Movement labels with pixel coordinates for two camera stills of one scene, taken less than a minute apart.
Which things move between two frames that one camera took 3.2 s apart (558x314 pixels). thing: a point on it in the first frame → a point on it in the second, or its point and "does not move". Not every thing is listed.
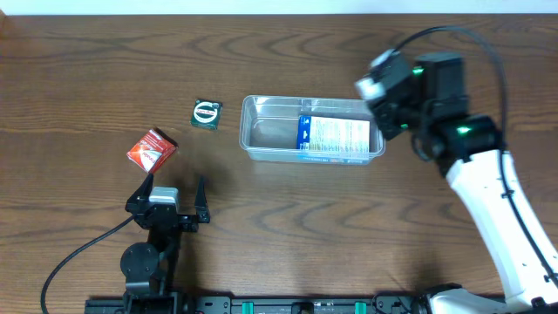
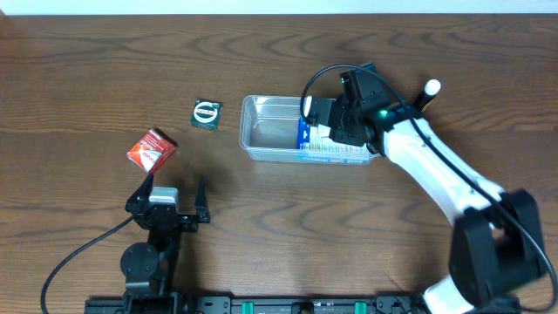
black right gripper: x=385 y=119 → x=344 y=120
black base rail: x=277 y=304 does not move
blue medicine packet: x=331 y=134 does not move
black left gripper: x=163 y=217 does not move
